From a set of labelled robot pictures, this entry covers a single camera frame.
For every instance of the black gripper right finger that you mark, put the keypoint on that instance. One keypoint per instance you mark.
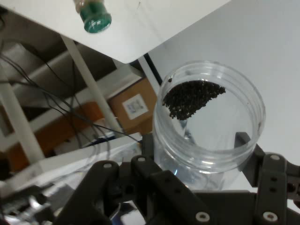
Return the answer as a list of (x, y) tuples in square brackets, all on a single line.
[(269, 182)]

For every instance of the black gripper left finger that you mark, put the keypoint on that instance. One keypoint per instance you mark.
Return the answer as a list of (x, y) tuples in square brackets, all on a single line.
[(168, 194)]

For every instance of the clear plastic jar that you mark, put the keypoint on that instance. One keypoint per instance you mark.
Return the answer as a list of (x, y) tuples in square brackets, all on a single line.
[(234, 122)]

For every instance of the black seeds heap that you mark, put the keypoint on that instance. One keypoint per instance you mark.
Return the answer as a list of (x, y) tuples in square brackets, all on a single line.
[(187, 100)]

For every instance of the cardboard box with label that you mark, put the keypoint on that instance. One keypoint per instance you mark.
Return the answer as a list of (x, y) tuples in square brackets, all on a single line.
[(136, 105)]

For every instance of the white metal table leg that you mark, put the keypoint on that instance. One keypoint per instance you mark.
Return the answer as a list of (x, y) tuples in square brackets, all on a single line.
[(21, 117), (91, 82)]

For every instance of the green cap spice bottle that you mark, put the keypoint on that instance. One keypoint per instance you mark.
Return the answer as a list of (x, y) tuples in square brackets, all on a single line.
[(96, 16)]

